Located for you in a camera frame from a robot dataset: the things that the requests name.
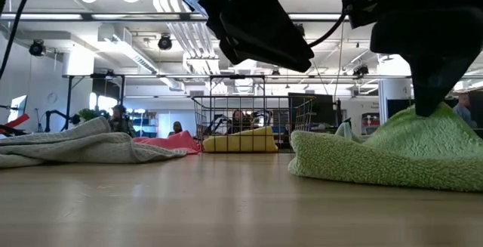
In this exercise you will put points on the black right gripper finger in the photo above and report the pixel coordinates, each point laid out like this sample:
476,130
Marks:
437,81

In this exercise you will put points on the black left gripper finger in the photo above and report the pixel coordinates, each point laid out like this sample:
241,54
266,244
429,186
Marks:
268,43

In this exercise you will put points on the lime green microfiber towel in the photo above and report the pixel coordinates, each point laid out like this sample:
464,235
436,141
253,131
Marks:
377,156

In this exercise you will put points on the yellow microfiber towel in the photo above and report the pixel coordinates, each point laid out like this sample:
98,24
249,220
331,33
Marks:
241,141

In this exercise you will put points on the pale green teal-edged towel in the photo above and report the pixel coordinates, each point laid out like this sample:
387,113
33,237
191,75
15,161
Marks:
345,130

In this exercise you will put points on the pink microfiber towel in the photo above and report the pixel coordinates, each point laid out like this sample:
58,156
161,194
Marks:
177,141

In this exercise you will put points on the grey waffle-weave towel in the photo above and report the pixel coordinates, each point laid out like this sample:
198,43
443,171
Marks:
94,145

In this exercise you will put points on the black background robot arm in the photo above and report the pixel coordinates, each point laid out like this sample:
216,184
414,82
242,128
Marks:
56,113

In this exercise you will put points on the red background robot arm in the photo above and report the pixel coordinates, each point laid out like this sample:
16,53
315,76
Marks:
17,121

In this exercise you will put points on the person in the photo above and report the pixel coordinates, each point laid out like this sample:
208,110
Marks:
237,120
463,107
120,120
176,128

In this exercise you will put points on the white building column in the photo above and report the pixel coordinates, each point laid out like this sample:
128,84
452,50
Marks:
394,92

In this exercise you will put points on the black ceiling-mounted fixture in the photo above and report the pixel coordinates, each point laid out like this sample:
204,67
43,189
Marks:
165,42
361,70
37,47

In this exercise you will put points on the black display screen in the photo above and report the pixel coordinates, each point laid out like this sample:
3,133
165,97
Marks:
320,107

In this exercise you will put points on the green background plant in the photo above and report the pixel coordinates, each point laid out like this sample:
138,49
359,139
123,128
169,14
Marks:
87,114

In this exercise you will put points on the computer monitor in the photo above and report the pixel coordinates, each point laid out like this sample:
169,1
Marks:
18,107

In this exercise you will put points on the black metal rack frame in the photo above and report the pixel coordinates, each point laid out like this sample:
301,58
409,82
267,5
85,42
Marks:
68,96

